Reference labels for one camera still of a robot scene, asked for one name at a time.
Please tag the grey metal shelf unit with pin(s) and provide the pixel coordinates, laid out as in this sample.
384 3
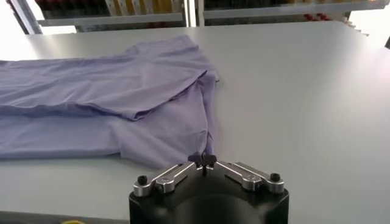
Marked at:
274 12
106 19

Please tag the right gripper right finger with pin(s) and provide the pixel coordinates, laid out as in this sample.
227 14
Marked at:
253 179

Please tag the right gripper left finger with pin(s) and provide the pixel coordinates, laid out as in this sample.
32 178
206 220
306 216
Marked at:
164 181

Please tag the purple t-shirt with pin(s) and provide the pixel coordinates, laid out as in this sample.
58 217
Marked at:
106 91

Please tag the slanted grey frame post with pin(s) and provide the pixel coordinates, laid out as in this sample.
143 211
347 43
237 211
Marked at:
26 18

